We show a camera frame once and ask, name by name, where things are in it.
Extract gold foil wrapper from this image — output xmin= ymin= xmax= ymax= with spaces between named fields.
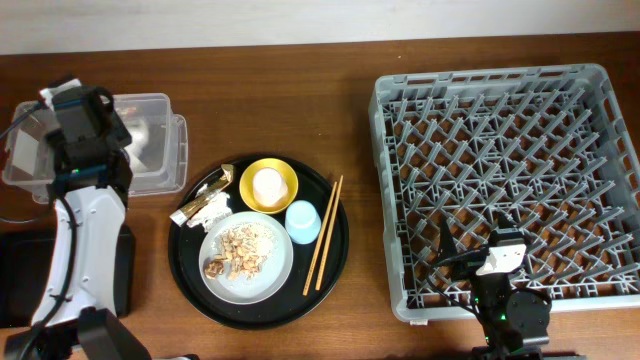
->
xmin=170 ymin=164 xmax=235 ymax=226

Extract light blue cup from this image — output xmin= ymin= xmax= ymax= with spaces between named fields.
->
xmin=285 ymin=200 xmax=321 ymax=245

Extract yellow bowl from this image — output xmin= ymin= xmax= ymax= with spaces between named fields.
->
xmin=239 ymin=158 xmax=299 ymax=215

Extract food scraps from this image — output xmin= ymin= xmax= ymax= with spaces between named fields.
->
xmin=204 ymin=222 xmax=275 ymax=280

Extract white round plate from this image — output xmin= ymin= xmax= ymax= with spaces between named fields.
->
xmin=198 ymin=211 xmax=294 ymax=305

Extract white tissue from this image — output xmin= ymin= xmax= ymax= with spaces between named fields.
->
xmin=186 ymin=185 xmax=232 ymax=233

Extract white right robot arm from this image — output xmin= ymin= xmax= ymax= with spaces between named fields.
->
xmin=450 ymin=213 xmax=552 ymax=359

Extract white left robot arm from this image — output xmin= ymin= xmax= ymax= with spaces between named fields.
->
xmin=4 ymin=76 xmax=150 ymax=359

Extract clear plastic waste bin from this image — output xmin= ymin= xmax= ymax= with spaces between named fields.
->
xmin=1 ymin=93 xmax=188 ymax=204

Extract grey plastic dishwasher rack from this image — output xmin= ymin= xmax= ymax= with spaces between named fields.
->
xmin=368 ymin=64 xmax=639 ymax=325

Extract black rectangular waste bin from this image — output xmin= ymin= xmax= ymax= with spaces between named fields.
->
xmin=1 ymin=225 xmax=136 ymax=328

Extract round black tray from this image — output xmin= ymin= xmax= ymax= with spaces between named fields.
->
xmin=168 ymin=154 xmax=349 ymax=330

